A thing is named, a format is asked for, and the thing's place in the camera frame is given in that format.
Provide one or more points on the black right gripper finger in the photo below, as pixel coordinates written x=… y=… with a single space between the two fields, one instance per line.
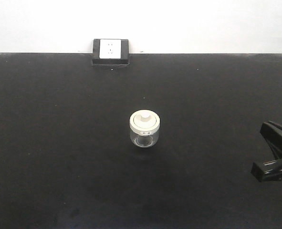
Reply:
x=268 y=171
x=272 y=133

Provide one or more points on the glass jar with white lid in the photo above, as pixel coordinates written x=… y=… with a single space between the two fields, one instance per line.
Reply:
x=144 y=128

